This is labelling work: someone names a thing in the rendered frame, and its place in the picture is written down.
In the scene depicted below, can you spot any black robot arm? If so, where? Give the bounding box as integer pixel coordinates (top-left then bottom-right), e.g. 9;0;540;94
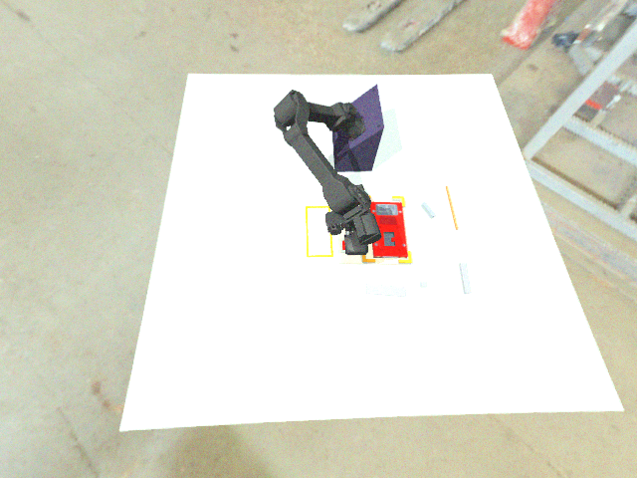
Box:
273;90;382;245

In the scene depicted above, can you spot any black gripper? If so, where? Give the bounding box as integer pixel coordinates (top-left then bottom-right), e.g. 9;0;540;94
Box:
344;222;368;256

